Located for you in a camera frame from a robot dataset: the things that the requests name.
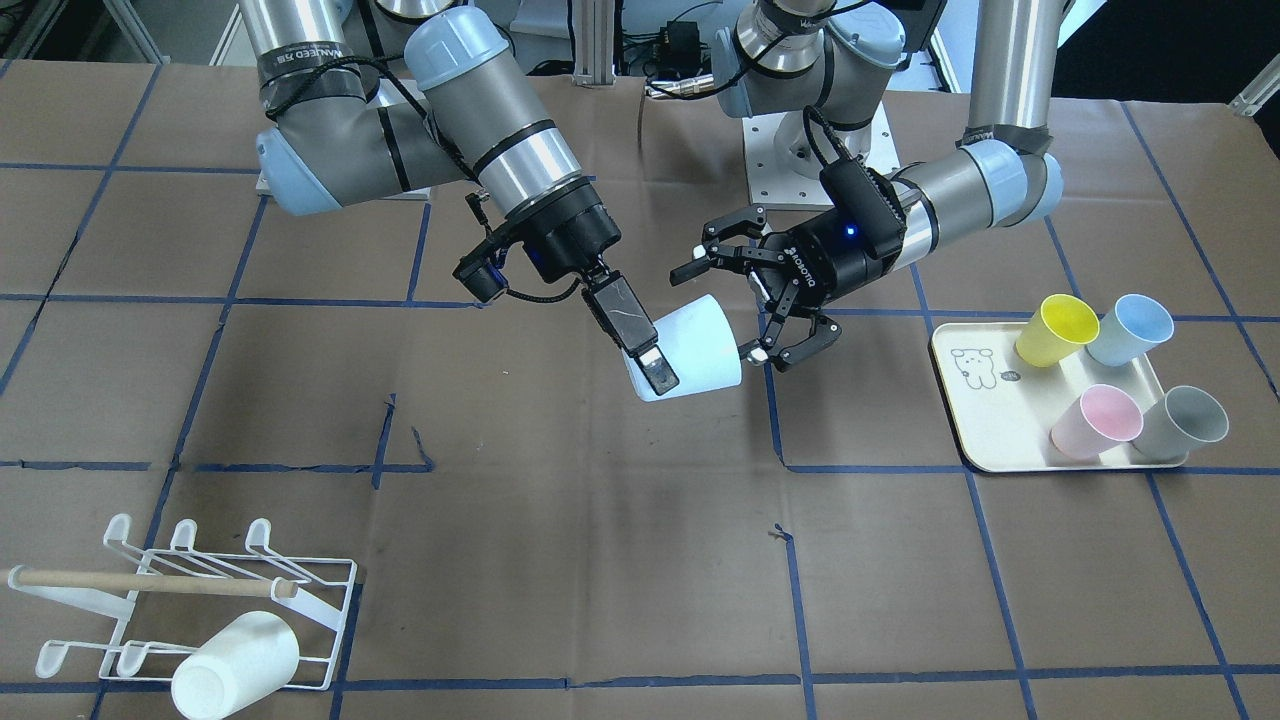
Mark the grey plastic cup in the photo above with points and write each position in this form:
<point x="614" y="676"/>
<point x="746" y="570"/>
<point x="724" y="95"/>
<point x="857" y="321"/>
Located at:
<point x="1185" y="419"/>

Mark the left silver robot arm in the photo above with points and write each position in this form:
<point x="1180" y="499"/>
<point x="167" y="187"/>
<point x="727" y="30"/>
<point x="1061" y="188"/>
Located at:
<point x="824" y="68"/>

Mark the black power adapter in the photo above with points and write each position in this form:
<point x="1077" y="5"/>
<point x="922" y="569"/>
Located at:
<point x="677" y="50"/>

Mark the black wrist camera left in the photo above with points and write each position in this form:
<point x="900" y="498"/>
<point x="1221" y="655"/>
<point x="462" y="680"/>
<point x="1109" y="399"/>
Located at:
<point x="864" y="199"/>

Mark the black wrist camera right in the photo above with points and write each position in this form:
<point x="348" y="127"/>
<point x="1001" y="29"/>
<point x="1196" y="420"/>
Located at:
<point x="479" y="274"/>

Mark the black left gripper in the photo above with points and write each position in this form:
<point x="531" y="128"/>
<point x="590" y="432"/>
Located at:
<point x="828" y="258"/>

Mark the light blue cup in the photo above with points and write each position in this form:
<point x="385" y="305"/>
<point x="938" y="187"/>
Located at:
<point x="1136" y="324"/>
<point x="698" y="343"/>

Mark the aluminium frame post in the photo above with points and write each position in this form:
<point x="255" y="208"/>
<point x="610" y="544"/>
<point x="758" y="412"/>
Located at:
<point x="594" y="31"/>

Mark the white plastic cup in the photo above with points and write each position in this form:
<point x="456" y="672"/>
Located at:
<point x="249" y="659"/>

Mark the white wire cup rack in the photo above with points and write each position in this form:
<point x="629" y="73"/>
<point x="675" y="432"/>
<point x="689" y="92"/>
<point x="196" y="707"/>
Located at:
<point x="162" y="603"/>

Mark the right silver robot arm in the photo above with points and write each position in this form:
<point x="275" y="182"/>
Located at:
<point x="473" y="117"/>

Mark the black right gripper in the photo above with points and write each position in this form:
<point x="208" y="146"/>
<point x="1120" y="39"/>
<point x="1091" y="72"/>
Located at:
<point x="568" y="236"/>

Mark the pink plastic cup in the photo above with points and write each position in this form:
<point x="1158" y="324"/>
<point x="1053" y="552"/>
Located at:
<point x="1103" y="417"/>

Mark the yellow plastic cup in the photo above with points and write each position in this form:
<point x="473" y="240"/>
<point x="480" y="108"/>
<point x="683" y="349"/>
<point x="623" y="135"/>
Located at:
<point x="1061" y="326"/>

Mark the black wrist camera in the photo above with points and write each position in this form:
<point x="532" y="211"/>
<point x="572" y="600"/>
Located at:
<point x="864" y="199"/>
<point x="479" y="274"/>

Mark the cream plastic tray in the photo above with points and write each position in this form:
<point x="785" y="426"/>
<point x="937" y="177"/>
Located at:
<point x="1003" y="408"/>

